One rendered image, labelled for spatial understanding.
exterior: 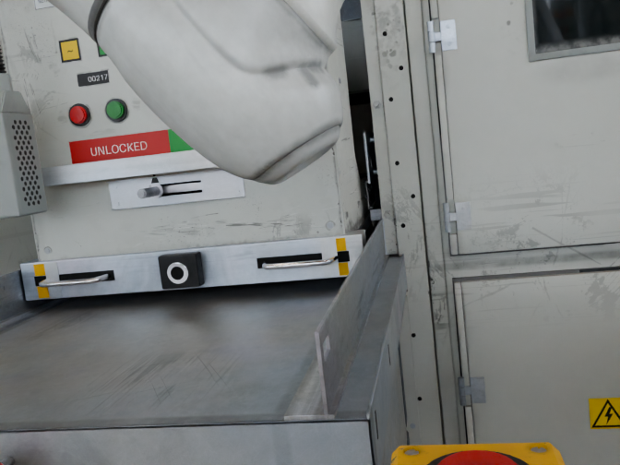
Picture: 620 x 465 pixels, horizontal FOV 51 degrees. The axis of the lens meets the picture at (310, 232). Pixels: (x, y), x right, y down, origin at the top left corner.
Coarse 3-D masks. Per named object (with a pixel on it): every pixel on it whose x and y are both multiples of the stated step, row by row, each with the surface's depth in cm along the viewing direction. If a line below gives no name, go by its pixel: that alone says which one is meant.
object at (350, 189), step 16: (0, 32) 98; (336, 64) 99; (336, 80) 97; (336, 144) 91; (352, 144) 111; (336, 160) 91; (352, 160) 109; (352, 176) 107; (192, 192) 98; (352, 192) 105; (352, 208) 104; (32, 224) 101; (352, 224) 102
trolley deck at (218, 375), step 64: (64, 320) 94; (128, 320) 89; (192, 320) 85; (256, 320) 81; (320, 320) 78; (384, 320) 75; (0, 384) 67; (64, 384) 65; (128, 384) 63; (192, 384) 60; (256, 384) 59; (384, 384) 61; (0, 448) 55; (64, 448) 54; (128, 448) 53; (192, 448) 52; (256, 448) 51; (320, 448) 50
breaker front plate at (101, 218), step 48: (0, 0) 97; (48, 48) 96; (96, 48) 95; (48, 96) 98; (96, 96) 96; (48, 144) 99; (48, 192) 100; (96, 192) 98; (240, 192) 94; (288, 192) 93; (336, 192) 92; (48, 240) 101; (96, 240) 100; (144, 240) 98; (192, 240) 97; (240, 240) 95
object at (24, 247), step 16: (0, 48) 118; (0, 224) 117; (16, 224) 120; (0, 240) 117; (16, 240) 120; (32, 240) 123; (0, 256) 117; (16, 256) 120; (32, 256) 123; (0, 272) 117
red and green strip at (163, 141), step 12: (156, 132) 95; (168, 132) 95; (72, 144) 98; (84, 144) 98; (96, 144) 97; (108, 144) 97; (120, 144) 97; (132, 144) 96; (144, 144) 96; (156, 144) 96; (168, 144) 95; (180, 144) 95; (72, 156) 98; (84, 156) 98; (96, 156) 98; (108, 156) 97; (120, 156) 97; (132, 156) 97
